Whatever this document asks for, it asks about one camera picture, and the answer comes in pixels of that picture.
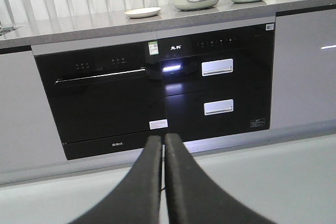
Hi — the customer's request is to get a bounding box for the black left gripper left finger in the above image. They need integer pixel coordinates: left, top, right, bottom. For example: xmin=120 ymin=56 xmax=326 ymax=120
xmin=72 ymin=136 xmax=162 ymax=223

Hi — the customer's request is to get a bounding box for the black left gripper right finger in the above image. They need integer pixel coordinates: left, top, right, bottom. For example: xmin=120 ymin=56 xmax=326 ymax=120
xmin=164 ymin=133 xmax=272 ymax=223

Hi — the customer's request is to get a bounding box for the black built-in dishwasher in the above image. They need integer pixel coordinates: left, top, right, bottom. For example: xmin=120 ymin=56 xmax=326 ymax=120
xmin=35 ymin=41 xmax=168 ymax=160

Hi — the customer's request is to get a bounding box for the black disinfection cabinet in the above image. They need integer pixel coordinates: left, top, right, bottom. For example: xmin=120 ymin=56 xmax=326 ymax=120
xmin=158 ymin=24 xmax=274 ymax=141

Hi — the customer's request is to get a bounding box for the grey cabinet door left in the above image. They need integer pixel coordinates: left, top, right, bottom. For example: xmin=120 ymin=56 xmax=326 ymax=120
xmin=1 ymin=51 xmax=66 ymax=172

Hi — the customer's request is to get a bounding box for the grey cabinet door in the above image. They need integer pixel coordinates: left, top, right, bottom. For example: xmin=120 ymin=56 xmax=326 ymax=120
xmin=271 ymin=9 xmax=335 ymax=129
xmin=1 ymin=51 xmax=66 ymax=172

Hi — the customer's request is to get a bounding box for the grey cabinet door right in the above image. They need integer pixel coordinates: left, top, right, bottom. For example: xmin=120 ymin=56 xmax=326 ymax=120
xmin=271 ymin=9 xmax=335 ymax=129

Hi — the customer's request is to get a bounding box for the green energy label sticker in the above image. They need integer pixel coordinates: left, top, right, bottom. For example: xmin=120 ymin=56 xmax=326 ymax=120
xmin=148 ymin=41 xmax=159 ymax=55

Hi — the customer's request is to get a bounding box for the cream white plate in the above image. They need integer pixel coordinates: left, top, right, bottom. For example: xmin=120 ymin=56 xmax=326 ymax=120
xmin=125 ymin=7 xmax=161 ymax=19

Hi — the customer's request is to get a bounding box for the grey stone countertop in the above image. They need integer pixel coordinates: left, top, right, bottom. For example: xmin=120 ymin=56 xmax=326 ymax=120
xmin=1 ymin=0 xmax=335 ymax=48

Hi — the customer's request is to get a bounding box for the lower silver drawer handle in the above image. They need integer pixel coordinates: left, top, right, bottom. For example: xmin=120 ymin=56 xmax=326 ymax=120
xmin=204 ymin=99 xmax=234 ymax=116

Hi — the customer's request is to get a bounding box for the silver drawer handle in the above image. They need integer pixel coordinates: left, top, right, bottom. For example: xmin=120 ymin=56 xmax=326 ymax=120
xmin=204 ymin=99 xmax=234 ymax=116
xmin=201 ymin=59 xmax=234 ymax=77

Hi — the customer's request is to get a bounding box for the upper silver drawer handle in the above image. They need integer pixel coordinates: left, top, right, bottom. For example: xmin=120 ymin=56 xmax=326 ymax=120
xmin=201 ymin=59 xmax=234 ymax=77

